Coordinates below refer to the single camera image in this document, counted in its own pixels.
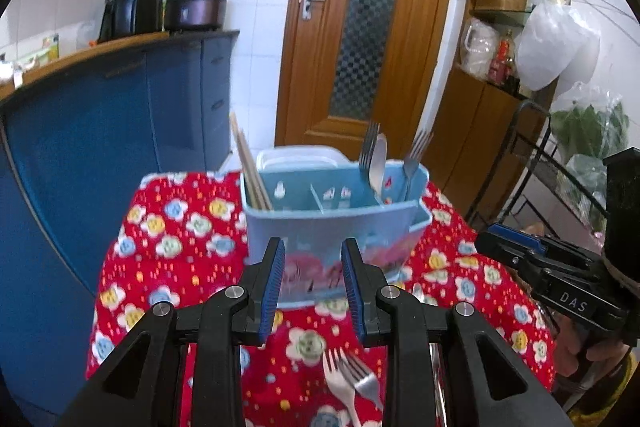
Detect person's right hand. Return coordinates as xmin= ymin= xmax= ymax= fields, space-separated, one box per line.
xmin=550 ymin=314 xmax=601 ymax=380

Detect bagged leafy greens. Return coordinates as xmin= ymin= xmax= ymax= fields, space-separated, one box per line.
xmin=550 ymin=99 xmax=631 ymax=233

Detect light blue utensil box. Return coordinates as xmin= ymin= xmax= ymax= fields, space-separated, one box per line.
xmin=240 ymin=159 xmax=433 ymax=310

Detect wooden chopstick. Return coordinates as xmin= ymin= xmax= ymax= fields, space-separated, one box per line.
xmin=229 ymin=112 xmax=261 ymax=210
xmin=237 ymin=132 xmax=271 ymax=211
xmin=241 ymin=141 xmax=275 ymax=211
xmin=233 ymin=126 xmax=267 ymax=210

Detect white-handled fork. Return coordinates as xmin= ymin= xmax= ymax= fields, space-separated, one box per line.
xmin=322 ymin=347 xmax=363 ymax=427

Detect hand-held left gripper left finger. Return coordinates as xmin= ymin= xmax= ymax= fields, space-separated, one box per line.
xmin=57 ymin=237 xmax=286 ymax=427

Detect red packet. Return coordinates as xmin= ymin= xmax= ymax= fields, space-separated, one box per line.
xmin=487 ymin=32 xmax=518 ymax=88

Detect white plastic jug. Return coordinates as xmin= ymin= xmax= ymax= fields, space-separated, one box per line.
xmin=460 ymin=18 xmax=501 ymax=80

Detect blue counter cabinet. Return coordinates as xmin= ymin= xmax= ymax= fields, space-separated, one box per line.
xmin=0 ymin=29 xmax=241 ymax=413

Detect red printed tablecloth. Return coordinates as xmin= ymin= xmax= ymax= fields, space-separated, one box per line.
xmin=85 ymin=171 xmax=558 ymax=427

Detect black air fryer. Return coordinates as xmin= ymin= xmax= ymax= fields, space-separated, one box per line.
xmin=97 ymin=0 xmax=164 ymax=44

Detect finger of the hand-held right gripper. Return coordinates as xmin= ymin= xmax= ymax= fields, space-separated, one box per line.
xmin=474 ymin=223 xmax=551 ymax=280

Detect white plastic bag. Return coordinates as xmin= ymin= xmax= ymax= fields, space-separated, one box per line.
xmin=517 ymin=2 xmax=601 ymax=90

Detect wooden shelf unit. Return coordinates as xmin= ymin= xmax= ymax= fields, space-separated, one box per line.
xmin=425 ymin=0 xmax=573 ymax=218

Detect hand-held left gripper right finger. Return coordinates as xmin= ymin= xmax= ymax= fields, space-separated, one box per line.
xmin=341 ymin=238 xmax=571 ymax=427

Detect clear plastic container lid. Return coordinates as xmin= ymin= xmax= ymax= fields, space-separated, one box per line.
xmin=256 ymin=146 xmax=343 ymax=172

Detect dark rice cooker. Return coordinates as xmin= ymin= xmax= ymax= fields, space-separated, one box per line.
xmin=164 ymin=0 xmax=227 ymax=32

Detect cream plastic spoon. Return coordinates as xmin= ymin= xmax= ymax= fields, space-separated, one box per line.
xmin=369 ymin=133 xmax=388 ymax=200

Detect steel fork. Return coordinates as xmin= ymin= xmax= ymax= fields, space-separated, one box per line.
xmin=402 ymin=129 xmax=433 ymax=200
xmin=340 ymin=354 xmax=385 ymax=413
xmin=359 ymin=123 xmax=381 ymax=195

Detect wooden door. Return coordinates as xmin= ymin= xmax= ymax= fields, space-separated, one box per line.
xmin=274 ymin=0 xmax=458 ymax=160

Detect black wire rack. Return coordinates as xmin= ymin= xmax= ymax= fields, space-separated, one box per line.
xmin=465 ymin=99 xmax=621 ymax=238

